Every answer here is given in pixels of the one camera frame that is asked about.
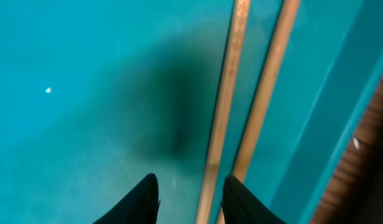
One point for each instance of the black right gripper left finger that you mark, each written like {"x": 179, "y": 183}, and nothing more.
{"x": 139, "y": 206}

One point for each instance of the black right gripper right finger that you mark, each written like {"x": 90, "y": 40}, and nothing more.
{"x": 240, "y": 206}

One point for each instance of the wooden chopstick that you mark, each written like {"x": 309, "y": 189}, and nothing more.
{"x": 265, "y": 87}
{"x": 223, "y": 107}

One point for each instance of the teal plastic tray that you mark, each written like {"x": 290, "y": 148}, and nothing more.
{"x": 95, "y": 95}

